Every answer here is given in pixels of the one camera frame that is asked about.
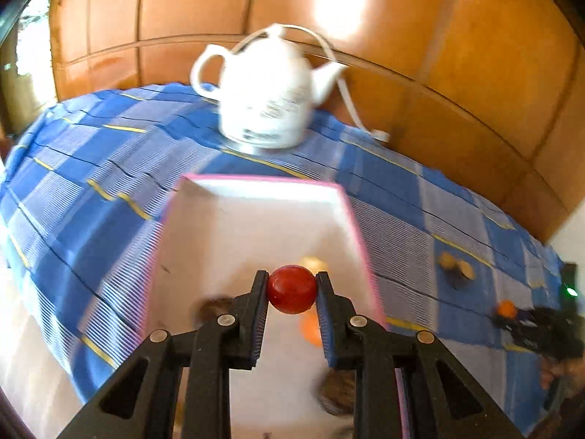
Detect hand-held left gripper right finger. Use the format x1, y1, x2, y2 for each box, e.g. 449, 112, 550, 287
315, 271, 519, 439

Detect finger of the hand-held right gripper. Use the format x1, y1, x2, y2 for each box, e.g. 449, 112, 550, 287
516, 306, 551, 322
492, 315, 542, 338

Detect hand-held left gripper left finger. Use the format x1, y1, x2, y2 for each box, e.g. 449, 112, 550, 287
59, 270, 270, 439

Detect red tomato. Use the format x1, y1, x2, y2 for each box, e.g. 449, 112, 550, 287
267, 264, 319, 315

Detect dark wrinkled fruit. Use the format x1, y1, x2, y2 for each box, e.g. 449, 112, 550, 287
196, 297, 236, 325

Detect pink cardboard box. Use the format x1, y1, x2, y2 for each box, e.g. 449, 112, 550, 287
137, 174, 412, 439

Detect small yellow-brown fruits on cloth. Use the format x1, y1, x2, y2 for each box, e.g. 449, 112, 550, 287
452, 260, 476, 286

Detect person's right hand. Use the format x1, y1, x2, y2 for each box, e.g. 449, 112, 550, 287
539, 357, 585, 414

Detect brown nut-like fruit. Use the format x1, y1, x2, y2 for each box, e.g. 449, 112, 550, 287
317, 370, 357, 414

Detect blue checked bedsheet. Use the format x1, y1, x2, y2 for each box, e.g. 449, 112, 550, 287
0, 83, 567, 439

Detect white ceramic teapot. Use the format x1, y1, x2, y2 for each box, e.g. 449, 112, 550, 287
189, 24, 350, 153

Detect wooden headboard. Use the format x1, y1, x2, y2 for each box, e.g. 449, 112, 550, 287
46, 0, 585, 244

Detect white power cable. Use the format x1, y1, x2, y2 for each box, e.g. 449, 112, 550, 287
235, 25, 378, 135

